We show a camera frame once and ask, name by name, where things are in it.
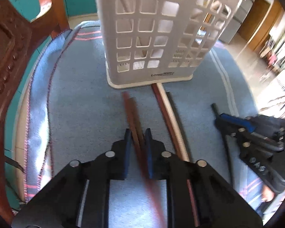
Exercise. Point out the brown wooden door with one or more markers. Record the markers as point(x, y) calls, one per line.
point(259, 21)

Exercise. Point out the black chopstick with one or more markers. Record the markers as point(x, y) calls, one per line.
point(179, 122)
point(226, 147)

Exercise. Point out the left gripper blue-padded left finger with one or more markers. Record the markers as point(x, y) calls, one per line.
point(118, 158)

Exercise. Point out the carved dark wooden chair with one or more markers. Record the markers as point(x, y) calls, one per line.
point(19, 38)

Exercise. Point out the silver multi-door refrigerator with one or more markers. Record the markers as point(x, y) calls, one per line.
point(236, 21)

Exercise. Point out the white plastic utensil basket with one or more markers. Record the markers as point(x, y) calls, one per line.
point(150, 41)

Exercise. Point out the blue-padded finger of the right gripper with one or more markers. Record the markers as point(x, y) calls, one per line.
point(238, 121)
point(231, 130)

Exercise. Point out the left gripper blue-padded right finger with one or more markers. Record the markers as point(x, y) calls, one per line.
point(158, 158)

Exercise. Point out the person's right hand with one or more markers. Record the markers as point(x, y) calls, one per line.
point(267, 194)

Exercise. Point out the blue striped cloth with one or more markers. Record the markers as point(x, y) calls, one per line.
point(133, 176)

